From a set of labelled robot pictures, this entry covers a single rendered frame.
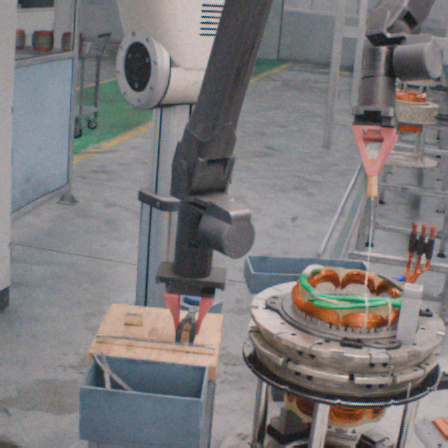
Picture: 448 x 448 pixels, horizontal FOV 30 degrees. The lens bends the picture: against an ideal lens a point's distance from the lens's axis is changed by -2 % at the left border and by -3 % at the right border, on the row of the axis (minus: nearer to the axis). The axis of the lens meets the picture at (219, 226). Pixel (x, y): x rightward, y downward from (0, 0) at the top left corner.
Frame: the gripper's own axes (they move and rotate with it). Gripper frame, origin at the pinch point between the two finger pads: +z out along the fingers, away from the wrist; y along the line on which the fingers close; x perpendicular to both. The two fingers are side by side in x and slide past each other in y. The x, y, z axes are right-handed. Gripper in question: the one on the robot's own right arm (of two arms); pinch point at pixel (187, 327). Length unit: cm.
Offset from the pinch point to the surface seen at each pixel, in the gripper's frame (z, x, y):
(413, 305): -7.7, -1.1, 33.5
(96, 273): 111, 309, -69
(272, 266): 4.4, 44.8, 13.7
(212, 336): 2.1, 2.4, 3.8
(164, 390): 6.7, -8.5, -2.2
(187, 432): 7.2, -18.9, 2.2
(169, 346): 1.4, -4.4, -2.2
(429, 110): 2, 293, 94
